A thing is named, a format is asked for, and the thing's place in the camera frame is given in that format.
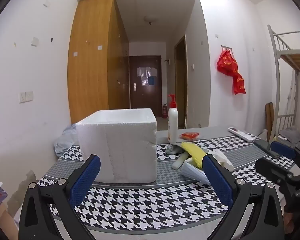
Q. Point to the white wall switch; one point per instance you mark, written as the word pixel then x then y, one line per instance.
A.
pixel 29 96

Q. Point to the black smartphone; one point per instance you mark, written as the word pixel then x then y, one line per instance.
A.
pixel 263 146

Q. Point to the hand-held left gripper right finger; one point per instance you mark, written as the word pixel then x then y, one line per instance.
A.
pixel 217 180

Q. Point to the wooden boards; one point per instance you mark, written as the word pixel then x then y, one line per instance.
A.
pixel 270 120

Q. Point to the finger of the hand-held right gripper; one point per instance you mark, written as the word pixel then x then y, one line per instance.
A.
pixel 282 149
pixel 270 166

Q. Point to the red plastic bag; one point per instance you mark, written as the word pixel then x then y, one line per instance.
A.
pixel 238 85
pixel 226 63

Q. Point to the red fire extinguisher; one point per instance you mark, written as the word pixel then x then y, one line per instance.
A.
pixel 164 111

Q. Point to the white remote control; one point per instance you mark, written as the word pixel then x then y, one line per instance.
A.
pixel 243 134

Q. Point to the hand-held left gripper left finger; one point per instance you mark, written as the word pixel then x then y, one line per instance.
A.
pixel 86 180

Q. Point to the dark brown door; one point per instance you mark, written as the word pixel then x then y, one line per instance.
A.
pixel 145 97

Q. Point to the white metal bunk bed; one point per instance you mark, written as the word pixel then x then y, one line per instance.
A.
pixel 293 57

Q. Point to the yellow foam net sleeve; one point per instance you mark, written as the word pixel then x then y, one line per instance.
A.
pixel 193 152

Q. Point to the wooden wardrobe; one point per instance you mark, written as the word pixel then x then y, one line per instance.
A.
pixel 90 67

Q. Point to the grey folded cloth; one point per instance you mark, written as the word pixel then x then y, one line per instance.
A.
pixel 291 135

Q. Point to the white lotion pump bottle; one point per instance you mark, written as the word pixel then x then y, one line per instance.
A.
pixel 172 122

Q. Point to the grey sock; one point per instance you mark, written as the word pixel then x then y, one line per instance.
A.
pixel 172 150

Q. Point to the taped paper notices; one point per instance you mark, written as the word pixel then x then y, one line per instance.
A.
pixel 146 73

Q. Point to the white foam tube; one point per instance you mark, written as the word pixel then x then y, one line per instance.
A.
pixel 178 162

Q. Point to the blue-grey cloth cover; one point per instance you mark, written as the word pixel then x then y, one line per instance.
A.
pixel 65 140

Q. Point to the white wall plate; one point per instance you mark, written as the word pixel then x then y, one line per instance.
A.
pixel 35 41

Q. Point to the red snack packet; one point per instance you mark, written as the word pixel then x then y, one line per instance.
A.
pixel 189 136

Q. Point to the wooden side door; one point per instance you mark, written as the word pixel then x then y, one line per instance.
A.
pixel 180 85

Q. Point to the white wall socket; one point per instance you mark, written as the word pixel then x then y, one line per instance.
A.
pixel 22 97

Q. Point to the houndstooth table cover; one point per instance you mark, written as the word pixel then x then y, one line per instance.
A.
pixel 145 200

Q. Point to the metal wall hook rack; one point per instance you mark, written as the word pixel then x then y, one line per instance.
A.
pixel 226 47

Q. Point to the white foam box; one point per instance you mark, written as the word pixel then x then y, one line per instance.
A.
pixel 115 142

